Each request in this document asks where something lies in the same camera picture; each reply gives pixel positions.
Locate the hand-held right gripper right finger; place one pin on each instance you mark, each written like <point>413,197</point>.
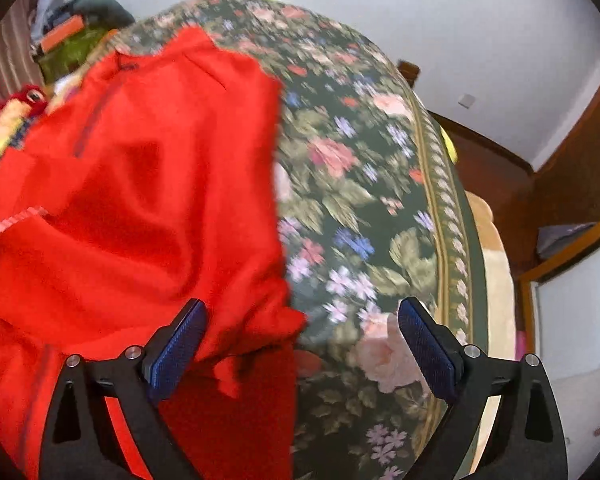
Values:
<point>430,355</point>

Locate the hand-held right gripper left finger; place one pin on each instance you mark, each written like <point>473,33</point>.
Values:
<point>177,352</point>

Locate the red zip jacket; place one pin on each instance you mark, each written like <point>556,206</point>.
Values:
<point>130,185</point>

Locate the beige mattress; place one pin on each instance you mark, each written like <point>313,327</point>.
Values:
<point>497,285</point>

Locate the floral bed blanket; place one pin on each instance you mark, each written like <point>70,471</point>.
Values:
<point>360,210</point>

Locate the grey bag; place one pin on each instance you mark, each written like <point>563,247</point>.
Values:
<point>565,240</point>

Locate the yellow fluffy item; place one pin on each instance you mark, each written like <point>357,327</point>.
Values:
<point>449,147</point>

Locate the red plush toy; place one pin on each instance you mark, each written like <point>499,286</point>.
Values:
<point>15,115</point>

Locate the orange box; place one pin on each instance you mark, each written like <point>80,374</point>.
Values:
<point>62,32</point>

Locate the striped brown curtain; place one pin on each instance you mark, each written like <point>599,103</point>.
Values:
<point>5,55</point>

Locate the dark green cushion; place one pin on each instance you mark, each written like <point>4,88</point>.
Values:
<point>105,10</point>

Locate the white wall socket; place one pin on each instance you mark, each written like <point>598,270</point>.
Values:
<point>467,100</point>

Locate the wooden bed post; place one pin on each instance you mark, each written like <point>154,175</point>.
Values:
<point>409,74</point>

